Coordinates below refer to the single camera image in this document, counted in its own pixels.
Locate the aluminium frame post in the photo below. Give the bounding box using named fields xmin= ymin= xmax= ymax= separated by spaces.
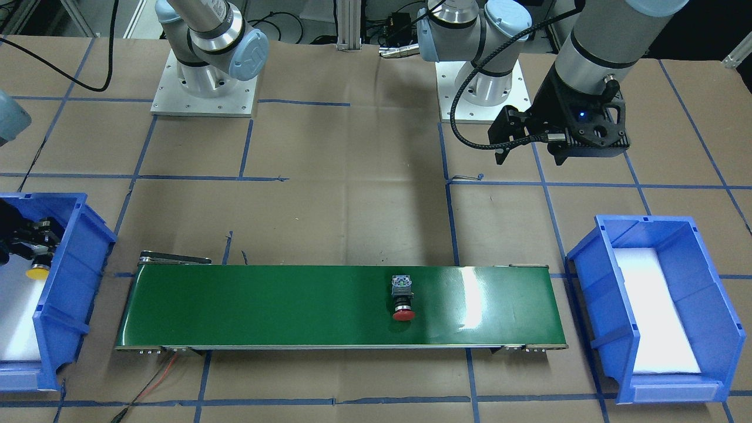
xmin=333 ymin=0 xmax=364 ymax=51

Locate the green conveyor belt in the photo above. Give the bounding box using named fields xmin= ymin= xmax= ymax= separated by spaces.
xmin=115 ymin=263 xmax=568 ymax=351

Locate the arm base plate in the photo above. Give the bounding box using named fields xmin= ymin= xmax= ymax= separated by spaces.
xmin=435 ymin=61 xmax=531 ymax=124
xmin=150 ymin=51 xmax=260 ymax=118

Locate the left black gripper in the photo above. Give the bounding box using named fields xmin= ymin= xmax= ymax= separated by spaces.
xmin=487 ymin=69 xmax=630 ymax=166

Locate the white foam pad bin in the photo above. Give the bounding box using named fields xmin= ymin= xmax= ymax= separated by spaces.
xmin=613 ymin=247 xmax=701 ymax=374
xmin=1 ymin=255 xmax=46 ymax=362

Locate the blue plastic bin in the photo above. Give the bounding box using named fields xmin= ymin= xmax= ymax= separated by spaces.
xmin=1 ymin=193 xmax=116 ymax=392
xmin=568 ymin=214 xmax=746 ymax=404

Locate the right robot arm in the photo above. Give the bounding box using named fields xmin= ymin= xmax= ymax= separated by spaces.
xmin=2 ymin=1 xmax=270 ymax=270

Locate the yellow push button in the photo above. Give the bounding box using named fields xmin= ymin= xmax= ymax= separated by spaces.
xmin=26 ymin=254 xmax=53 ymax=281

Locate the red push button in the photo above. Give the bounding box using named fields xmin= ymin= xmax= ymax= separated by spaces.
xmin=391 ymin=275 xmax=415 ymax=322

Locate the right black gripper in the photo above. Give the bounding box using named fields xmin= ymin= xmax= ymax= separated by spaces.
xmin=1 ymin=200 xmax=62 ymax=265

